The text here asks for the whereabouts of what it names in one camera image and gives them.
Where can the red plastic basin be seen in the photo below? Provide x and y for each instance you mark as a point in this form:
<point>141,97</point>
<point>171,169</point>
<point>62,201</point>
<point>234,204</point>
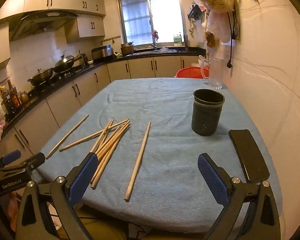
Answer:
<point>190,73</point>

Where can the clear glass pitcher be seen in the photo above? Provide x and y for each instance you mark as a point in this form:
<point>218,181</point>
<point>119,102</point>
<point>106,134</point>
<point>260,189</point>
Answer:
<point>216,75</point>

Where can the steel kitchen sink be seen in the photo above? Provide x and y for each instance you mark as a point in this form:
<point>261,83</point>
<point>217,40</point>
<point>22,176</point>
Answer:
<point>165,50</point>

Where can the brown cooking pot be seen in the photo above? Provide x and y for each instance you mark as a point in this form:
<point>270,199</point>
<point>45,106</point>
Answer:
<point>127,50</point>

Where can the pink cloth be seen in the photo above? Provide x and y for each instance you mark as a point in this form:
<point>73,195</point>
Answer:
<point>155,36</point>

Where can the kitchen window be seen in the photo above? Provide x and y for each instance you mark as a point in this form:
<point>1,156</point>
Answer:
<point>162,15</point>

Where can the steel pan with lid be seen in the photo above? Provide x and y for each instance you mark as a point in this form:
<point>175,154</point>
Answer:
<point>41,76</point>

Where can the steel kettle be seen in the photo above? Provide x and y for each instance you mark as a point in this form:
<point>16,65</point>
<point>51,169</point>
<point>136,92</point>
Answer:
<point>83,59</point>

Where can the gas stove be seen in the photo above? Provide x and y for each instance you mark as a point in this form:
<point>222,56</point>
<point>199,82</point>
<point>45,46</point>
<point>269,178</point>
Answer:
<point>72,70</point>

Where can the black chopstick holder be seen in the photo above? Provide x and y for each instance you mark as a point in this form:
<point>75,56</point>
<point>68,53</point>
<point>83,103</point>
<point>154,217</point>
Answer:
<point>206,115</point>

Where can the brown hanging bundle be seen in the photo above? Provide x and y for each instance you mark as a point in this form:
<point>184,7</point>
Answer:
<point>211,40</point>

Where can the beige base cabinets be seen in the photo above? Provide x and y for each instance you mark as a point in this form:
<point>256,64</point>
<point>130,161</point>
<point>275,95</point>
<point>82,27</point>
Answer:
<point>140,67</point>

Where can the steel wok with lid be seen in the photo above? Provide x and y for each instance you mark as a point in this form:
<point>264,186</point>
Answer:
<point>63,63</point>

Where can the blue table cloth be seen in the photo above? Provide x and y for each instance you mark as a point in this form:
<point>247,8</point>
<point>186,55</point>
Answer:
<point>170,130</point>

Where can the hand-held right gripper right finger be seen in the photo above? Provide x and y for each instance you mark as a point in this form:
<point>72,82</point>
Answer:
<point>212,177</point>

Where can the black kitchen countertop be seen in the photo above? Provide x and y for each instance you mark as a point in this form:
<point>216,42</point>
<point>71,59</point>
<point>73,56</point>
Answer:
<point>165,53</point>

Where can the black range hood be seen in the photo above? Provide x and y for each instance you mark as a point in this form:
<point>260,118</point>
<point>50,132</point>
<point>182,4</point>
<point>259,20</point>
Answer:
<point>42,22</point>

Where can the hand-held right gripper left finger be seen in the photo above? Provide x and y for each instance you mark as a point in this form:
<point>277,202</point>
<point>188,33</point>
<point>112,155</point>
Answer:
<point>82,180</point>

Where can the bunch of wooden chopsticks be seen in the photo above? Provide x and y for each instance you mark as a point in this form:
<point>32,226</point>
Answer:
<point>137,161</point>

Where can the green detergent bottle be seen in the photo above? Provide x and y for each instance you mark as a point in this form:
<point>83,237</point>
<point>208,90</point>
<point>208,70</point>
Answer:
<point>178,40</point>

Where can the group of condiment bottles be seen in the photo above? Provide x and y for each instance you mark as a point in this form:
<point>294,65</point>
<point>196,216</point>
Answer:
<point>11,97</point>

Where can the white hanging plastic bag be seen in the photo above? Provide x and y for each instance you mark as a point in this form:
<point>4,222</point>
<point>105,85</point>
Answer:
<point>218,26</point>

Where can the black smartphone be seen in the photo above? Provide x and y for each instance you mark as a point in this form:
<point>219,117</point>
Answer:
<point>248,155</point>

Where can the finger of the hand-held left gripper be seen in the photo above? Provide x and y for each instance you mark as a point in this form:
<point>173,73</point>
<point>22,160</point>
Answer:
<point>37,158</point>
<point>11,156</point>

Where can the silver rice cooker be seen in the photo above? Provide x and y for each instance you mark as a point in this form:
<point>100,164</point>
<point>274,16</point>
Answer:
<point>102,52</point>

